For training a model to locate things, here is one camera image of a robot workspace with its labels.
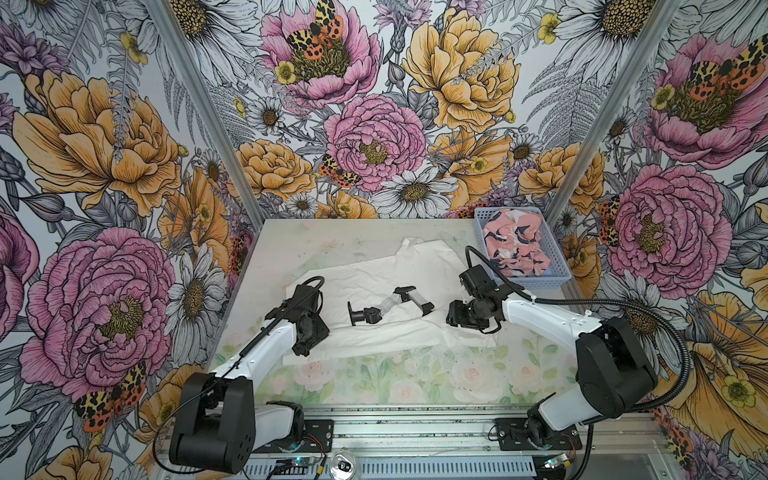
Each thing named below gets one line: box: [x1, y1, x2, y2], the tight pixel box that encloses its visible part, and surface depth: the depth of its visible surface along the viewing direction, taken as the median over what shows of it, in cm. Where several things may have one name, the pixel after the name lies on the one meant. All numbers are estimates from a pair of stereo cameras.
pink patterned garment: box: [484, 209, 551, 277], surface depth 112 cm
